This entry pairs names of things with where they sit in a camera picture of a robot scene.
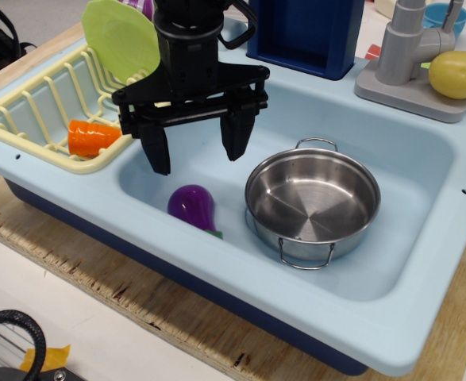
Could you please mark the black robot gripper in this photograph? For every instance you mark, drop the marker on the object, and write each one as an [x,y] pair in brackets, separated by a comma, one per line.
[192,84]

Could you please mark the cream dish rack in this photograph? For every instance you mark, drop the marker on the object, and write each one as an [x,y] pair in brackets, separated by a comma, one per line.
[37,109]

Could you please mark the purple striped bowl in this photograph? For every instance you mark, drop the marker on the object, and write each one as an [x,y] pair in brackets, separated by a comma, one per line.
[146,7]

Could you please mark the orange plastic cup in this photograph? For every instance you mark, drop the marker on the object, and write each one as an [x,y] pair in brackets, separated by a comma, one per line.
[88,139]

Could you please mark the grey toy faucet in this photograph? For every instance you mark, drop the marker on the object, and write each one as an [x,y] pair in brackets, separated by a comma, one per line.
[397,78]

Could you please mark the dark blue plastic box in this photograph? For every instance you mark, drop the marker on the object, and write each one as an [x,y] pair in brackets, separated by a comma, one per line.
[317,37]

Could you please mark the purple toy eggplant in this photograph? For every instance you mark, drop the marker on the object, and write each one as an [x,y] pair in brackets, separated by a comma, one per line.
[194,205]

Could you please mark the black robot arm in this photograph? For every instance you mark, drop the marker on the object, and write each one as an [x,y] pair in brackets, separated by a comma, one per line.
[235,12]

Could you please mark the yellow toy potato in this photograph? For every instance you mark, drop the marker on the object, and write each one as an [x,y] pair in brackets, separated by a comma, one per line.
[447,74]

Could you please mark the stainless steel pot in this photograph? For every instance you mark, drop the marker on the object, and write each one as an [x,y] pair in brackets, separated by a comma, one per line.
[312,204]

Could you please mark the light green plastic plate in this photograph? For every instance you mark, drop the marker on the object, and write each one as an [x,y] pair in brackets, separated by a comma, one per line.
[123,39]

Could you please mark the yellow tape piece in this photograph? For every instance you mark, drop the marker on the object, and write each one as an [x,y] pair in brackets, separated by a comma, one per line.
[54,358]

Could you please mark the black metal base plate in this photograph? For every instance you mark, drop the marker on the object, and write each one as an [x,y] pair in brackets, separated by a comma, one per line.
[61,374]

